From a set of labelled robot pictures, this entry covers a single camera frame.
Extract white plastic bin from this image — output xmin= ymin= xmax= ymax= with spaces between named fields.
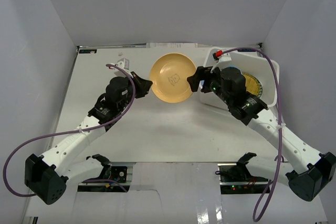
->
xmin=197 ymin=47 xmax=279 ymax=110

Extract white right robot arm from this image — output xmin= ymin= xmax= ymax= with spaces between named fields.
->
xmin=187 ymin=67 xmax=335 ymax=201

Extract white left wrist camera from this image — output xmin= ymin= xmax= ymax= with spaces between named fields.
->
xmin=106 ymin=58 xmax=130 ymax=71

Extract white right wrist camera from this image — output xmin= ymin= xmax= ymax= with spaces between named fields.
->
xmin=211 ymin=50 xmax=233 ymax=73

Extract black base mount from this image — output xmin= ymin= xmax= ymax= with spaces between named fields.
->
xmin=215 ymin=152 xmax=268 ymax=195
xmin=82 ymin=154 xmax=128 ymax=185

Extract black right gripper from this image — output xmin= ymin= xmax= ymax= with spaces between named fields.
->
xmin=187 ymin=63 xmax=233 ymax=106

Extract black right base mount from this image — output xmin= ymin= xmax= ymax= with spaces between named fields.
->
xmin=215 ymin=152 xmax=268 ymax=195

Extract blue plate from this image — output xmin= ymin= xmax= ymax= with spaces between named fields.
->
xmin=199 ymin=65 xmax=238 ymax=88

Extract white plate orange sunburst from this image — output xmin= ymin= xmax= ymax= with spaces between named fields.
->
xmin=243 ymin=72 xmax=263 ymax=98

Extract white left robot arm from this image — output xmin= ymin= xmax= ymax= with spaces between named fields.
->
xmin=25 ymin=71 xmax=153 ymax=205

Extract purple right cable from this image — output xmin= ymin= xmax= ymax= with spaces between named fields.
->
xmin=220 ymin=47 xmax=284 ymax=221

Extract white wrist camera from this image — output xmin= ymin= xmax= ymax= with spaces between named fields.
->
xmin=106 ymin=58 xmax=130 ymax=71
xmin=211 ymin=50 xmax=233 ymax=73

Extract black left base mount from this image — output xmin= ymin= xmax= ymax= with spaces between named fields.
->
xmin=82 ymin=154 xmax=128 ymax=185

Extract orange plastic plate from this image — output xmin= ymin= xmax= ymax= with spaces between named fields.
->
xmin=150 ymin=53 xmax=196 ymax=103

